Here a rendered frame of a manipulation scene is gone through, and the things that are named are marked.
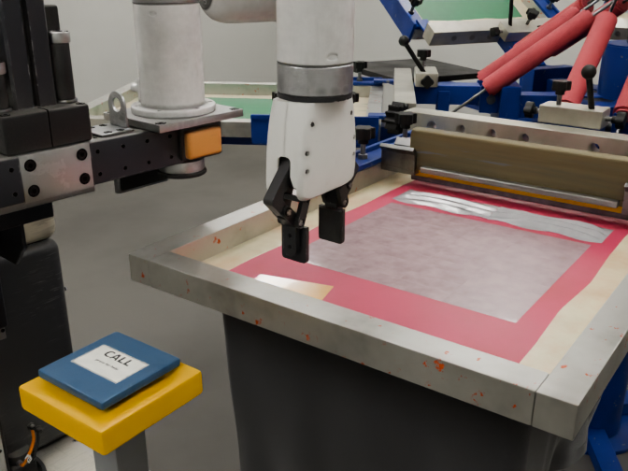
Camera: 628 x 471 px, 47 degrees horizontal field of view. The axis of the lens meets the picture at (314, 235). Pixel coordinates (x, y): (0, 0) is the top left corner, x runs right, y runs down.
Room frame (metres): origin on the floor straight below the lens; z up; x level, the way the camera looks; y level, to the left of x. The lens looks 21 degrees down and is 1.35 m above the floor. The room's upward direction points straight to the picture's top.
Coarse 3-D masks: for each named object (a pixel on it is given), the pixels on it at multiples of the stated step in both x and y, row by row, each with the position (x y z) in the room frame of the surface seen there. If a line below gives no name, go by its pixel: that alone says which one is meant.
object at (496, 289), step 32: (480, 224) 1.07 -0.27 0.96; (512, 224) 1.07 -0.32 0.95; (608, 224) 1.07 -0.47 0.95; (448, 256) 0.94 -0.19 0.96; (480, 256) 0.94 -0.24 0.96; (512, 256) 0.94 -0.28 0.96; (544, 256) 0.94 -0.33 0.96; (576, 256) 0.94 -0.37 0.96; (416, 288) 0.83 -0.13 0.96; (448, 288) 0.83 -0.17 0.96; (480, 288) 0.83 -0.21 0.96; (512, 288) 0.83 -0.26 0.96; (544, 288) 0.83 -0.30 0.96; (576, 288) 0.83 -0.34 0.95; (384, 320) 0.75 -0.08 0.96; (416, 320) 0.75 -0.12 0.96; (448, 320) 0.75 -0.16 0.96; (480, 320) 0.75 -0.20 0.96; (512, 320) 0.75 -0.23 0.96; (544, 320) 0.75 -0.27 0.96; (512, 352) 0.67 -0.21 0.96
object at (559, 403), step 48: (192, 240) 0.91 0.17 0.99; (240, 240) 0.99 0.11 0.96; (192, 288) 0.80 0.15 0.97; (240, 288) 0.76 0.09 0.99; (624, 288) 0.76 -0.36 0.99; (288, 336) 0.71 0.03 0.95; (336, 336) 0.67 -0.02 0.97; (384, 336) 0.64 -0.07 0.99; (432, 336) 0.64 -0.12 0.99; (624, 336) 0.65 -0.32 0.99; (432, 384) 0.60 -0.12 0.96; (480, 384) 0.57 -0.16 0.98; (528, 384) 0.56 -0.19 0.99; (576, 384) 0.56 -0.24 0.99; (576, 432) 0.53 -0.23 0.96
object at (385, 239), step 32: (448, 192) 1.24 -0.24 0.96; (352, 224) 1.07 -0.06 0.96; (384, 224) 1.07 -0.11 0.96; (416, 224) 1.07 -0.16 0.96; (448, 224) 1.07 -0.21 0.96; (256, 256) 0.94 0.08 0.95; (320, 256) 0.94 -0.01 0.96; (352, 256) 0.94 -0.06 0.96; (384, 256) 0.94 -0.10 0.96; (416, 256) 0.94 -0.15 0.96; (352, 288) 0.83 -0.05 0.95; (384, 288) 0.83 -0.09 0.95
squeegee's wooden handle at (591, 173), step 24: (432, 144) 1.27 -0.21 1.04; (456, 144) 1.24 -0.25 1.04; (480, 144) 1.21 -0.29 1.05; (504, 144) 1.19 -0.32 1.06; (528, 144) 1.17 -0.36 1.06; (456, 168) 1.24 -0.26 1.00; (480, 168) 1.21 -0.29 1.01; (504, 168) 1.18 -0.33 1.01; (528, 168) 1.16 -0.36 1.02; (552, 168) 1.14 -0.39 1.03; (576, 168) 1.11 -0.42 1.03; (600, 168) 1.09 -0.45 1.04; (624, 168) 1.07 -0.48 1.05; (576, 192) 1.11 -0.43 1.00; (600, 192) 1.09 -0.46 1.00
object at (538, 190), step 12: (432, 168) 1.25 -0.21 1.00; (468, 180) 1.21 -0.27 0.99; (480, 180) 1.19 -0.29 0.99; (492, 180) 1.18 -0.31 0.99; (504, 180) 1.18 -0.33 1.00; (528, 192) 1.14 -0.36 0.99; (540, 192) 1.13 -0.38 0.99; (552, 192) 1.12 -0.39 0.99; (564, 192) 1.11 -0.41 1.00; (600, 204) 1.08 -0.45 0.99; (612, 204) 1.06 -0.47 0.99
